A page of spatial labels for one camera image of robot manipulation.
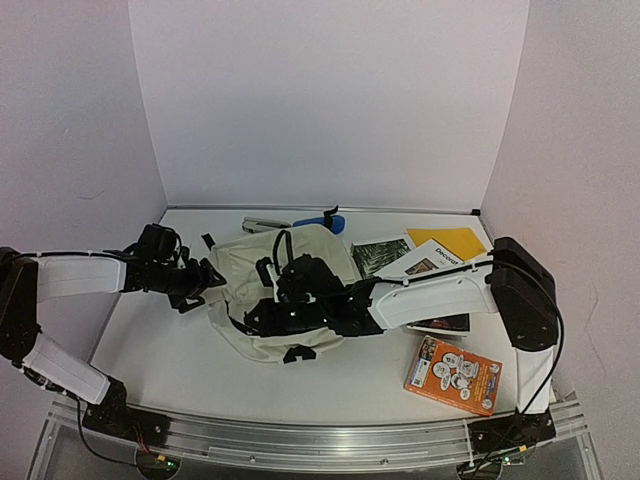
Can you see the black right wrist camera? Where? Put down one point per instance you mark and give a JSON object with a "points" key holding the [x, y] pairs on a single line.
{"points": [[274, 274]]}

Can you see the Three Days To See book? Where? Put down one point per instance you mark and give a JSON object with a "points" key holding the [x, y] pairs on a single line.
{"points": [[455, 325]]}

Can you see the white Decorate Furniture book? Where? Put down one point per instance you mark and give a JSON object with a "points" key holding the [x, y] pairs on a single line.
{"points": [[429, 256]]}

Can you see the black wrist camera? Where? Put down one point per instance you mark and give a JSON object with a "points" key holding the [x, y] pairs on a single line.
{"points": [[274, 274], [158, 243]]}

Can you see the silver stapler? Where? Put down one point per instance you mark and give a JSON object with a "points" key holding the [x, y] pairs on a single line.
{"points": [[253, 225]]}

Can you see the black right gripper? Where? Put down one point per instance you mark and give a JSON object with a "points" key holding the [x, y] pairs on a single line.
{"points": [[261, 317]]}

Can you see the cream white backpack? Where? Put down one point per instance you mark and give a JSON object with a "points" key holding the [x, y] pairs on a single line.
{"points": [[226, 305]]}

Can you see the orange comic book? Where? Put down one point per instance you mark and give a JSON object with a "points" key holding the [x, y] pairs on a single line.
{"points": [[452, 376]]}

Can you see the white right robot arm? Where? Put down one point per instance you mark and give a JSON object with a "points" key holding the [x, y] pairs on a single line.
{"points": [[509, 282]]}

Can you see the yellow paper folder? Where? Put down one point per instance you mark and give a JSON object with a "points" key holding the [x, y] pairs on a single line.
{"points": [[461, 242]]}

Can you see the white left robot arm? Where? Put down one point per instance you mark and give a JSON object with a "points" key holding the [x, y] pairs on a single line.
{"points": [[30, 279]]}

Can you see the aluminium front rail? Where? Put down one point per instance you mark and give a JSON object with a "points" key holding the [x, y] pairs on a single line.
{"points": [[560, 438]]}

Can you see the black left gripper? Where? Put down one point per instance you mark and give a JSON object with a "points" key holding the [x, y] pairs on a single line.
{"points": [[206, 278]]}

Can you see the blue pencil case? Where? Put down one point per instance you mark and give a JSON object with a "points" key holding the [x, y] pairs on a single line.
{"points": [[334, 222]]}

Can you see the palm leaf cover book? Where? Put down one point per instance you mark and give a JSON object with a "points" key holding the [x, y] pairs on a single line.
{"points": [[372, 255]]}

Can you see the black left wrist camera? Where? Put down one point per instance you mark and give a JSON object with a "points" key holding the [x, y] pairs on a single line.
{"points": [[158, 243]]}

